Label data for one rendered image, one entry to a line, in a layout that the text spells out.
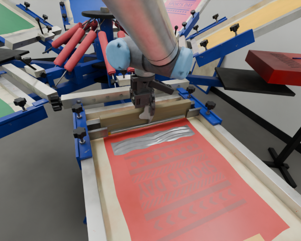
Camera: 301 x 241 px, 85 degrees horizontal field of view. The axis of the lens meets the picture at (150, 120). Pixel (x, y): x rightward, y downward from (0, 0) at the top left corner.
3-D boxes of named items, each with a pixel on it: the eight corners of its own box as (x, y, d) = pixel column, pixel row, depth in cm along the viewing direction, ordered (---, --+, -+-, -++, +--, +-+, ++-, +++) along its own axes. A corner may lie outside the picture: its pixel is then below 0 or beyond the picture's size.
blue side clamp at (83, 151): (95, 166, 59) (91, 153, 55) (80, 170, 57) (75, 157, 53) (86, 118, 81) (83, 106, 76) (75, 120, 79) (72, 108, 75)
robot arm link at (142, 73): (151, 57, 61) (160, 65, 55) (150, 70, 63) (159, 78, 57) (131, 59, 58) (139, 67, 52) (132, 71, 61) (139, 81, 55)
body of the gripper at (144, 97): (129, 100, 68) (128, 71, 60) (149, 96, 70) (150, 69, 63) (135, 110, 62) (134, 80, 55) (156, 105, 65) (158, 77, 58)
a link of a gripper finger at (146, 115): (138, 125, 70) (136, 104, 65) (151, 122, 72) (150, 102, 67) (140, 128, 67) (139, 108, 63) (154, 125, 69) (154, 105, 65)
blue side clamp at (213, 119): (218, 131, 77) (222, 119, 73) (209, 134, 75) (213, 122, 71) (184, 100, 99) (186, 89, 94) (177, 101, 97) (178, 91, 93)
